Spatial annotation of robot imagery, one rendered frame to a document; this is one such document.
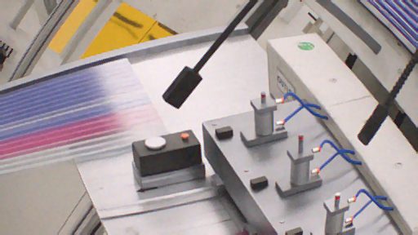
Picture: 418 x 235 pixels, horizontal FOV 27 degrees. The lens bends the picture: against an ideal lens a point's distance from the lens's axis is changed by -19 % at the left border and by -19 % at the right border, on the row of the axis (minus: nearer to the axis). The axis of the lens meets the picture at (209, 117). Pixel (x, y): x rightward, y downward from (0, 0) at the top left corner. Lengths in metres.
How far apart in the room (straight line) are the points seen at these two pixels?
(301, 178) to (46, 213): 1.55
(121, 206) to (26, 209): 1.38
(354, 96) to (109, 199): 0.33
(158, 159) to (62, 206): 1.38
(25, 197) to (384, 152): 1.55
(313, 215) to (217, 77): 0.43
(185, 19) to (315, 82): 1.16
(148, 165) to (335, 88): 0.25
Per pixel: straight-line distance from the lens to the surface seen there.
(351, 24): 1.21
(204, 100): 1.39
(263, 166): 1.14
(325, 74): 1.28
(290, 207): 1.08
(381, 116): 0.97
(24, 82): 1.48
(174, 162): 1.22
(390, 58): 1.23
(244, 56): 1.49
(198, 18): 2.41
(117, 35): 4.30
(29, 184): 2.51
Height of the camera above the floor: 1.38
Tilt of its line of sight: 12 degrees down
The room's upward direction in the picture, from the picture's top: 39 degrees clockwise
